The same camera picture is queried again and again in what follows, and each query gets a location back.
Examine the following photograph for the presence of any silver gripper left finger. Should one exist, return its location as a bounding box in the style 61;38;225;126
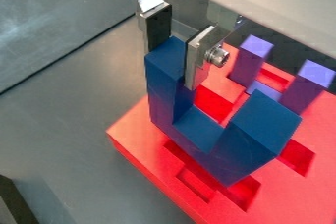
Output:
135;0;172;52

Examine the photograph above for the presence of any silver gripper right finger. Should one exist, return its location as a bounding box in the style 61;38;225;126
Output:
184;25;229;90

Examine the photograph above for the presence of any blue U-shaped block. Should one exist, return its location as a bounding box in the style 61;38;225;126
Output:
144;37;301;186

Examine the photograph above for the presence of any red slotted board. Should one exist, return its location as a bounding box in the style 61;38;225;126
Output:
105;42;336;224

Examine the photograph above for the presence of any purple U-shaped block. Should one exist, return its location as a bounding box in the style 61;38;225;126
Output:
229;35;336;114

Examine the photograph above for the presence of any black angle bracket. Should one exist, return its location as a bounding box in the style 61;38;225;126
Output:
0;175;40;224

